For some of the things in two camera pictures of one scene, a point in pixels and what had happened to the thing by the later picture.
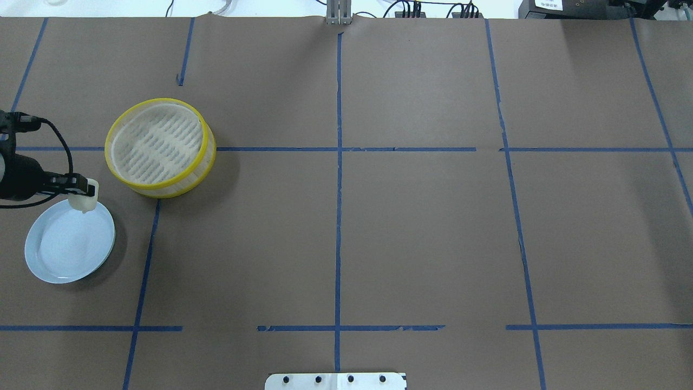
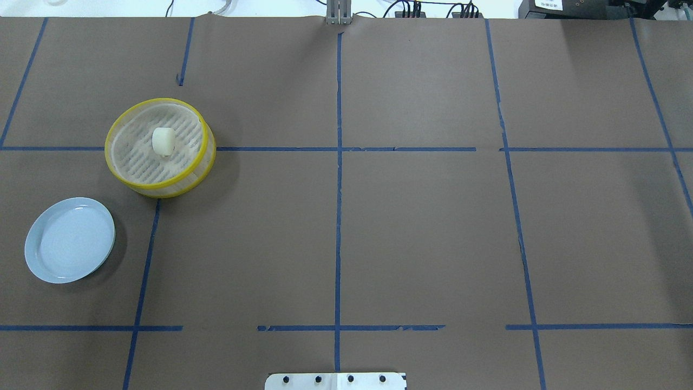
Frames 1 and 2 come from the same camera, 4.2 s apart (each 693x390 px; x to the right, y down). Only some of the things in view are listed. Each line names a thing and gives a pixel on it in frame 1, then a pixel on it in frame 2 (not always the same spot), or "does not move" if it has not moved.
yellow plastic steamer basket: x=161 y=148 does not move
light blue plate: x=64 y=245 does not move
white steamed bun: x=83 y=202 → x=163 y=140
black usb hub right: x=457 y=14 does not move
